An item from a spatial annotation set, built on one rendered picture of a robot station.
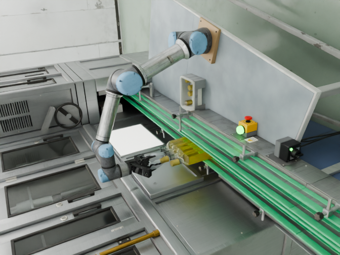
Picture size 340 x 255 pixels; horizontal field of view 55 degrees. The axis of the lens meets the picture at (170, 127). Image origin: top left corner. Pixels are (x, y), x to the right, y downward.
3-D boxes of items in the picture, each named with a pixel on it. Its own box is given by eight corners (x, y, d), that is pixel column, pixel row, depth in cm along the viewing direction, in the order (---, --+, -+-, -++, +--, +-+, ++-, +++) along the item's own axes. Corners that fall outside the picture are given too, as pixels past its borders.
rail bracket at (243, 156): (253, 153, 159) (231, 160, 153) (254, 139, 156) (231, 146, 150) (259, 156, 156) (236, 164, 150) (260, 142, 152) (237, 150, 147)
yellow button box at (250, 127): (248, 129, 178) (237, 132, 175) (249, 117, 175) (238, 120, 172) (257, 134, 172) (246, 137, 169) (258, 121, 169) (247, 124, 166)
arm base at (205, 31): (200, 23, 193) (186, 24, 189) (214, 33, 183) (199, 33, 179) (196, 47, 202) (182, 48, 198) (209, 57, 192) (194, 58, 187)
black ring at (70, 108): (83, 123, 263) (55, 129, 255) (79, 98, 255) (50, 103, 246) (84, 125, 260) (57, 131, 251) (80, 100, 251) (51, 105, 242)
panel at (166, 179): (141, 126, 261) (100, 136, 247) (141, 122, 260) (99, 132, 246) (204, 181, 188) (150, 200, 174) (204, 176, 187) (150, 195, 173)
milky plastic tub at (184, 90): (190, 104, 228) (179, 107, 224) (190, 73, 219) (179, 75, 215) (204, 112, 214) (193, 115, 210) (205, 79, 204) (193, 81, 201)
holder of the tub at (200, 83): (191, 111, 230) (181, 113, 227) (191, 73, 219) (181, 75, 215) (205, 119, 216) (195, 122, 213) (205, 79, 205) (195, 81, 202)
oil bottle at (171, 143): (195, 141, 208) (165, 150, 199) (195, 133, 205) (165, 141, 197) (200, 144, 203) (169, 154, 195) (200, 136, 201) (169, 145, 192)
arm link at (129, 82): (190, 27, 179) (105, 75, 165) (206, 27, 167) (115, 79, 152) (198, 47, 185) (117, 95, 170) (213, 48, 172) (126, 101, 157)
